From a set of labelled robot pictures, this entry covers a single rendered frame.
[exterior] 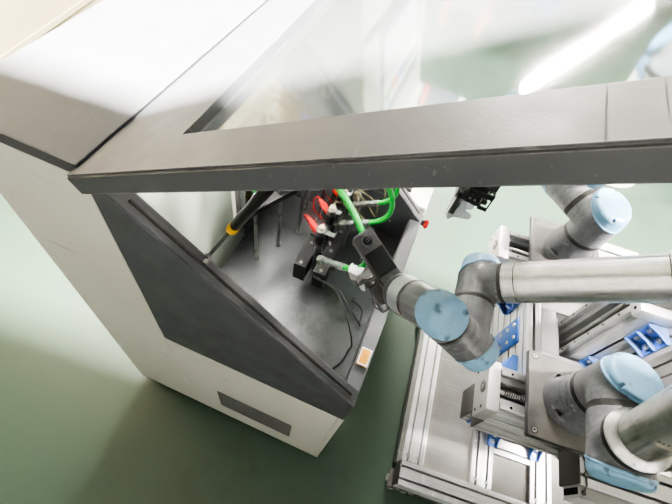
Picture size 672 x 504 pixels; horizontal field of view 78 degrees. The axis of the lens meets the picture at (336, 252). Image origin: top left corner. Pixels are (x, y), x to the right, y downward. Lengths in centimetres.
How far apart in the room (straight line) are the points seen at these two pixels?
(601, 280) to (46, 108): 96
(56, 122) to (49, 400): 161
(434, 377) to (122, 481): 137
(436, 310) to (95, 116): 66
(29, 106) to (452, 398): 179
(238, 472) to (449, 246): 170
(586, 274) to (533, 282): 8
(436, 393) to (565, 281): 131
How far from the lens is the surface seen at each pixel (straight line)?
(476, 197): 103
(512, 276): 80
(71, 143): 82
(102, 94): 90
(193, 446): 207
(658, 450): 93
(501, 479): 205
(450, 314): 67
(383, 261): 81
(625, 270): 77
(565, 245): 143
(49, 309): 247
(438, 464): 195
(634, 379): 107
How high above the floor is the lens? 202
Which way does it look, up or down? 55 degrees down
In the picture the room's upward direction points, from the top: 15 degrees clockwise
